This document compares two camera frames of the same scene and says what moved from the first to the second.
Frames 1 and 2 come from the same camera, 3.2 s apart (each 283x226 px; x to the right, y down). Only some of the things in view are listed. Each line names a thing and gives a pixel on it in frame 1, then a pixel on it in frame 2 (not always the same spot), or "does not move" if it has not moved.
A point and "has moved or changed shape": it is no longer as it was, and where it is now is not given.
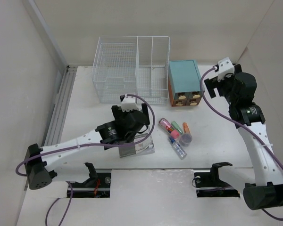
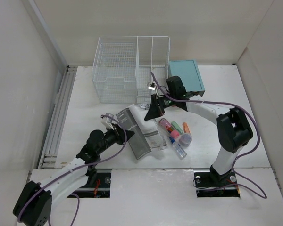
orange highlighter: x=186 y=128 does not move
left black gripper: x=119 y=114 → x=120 y=133
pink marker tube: x=165 y=125 does not move
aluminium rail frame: x=62 y=103 does not move
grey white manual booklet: x=147 y=147 has moved or changed shape
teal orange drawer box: x=184 y=83 does not move
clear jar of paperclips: x=185 y=140 does not move
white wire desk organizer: x=130 y=65 does not move
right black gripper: x=213 y=83 → x=155 y=110
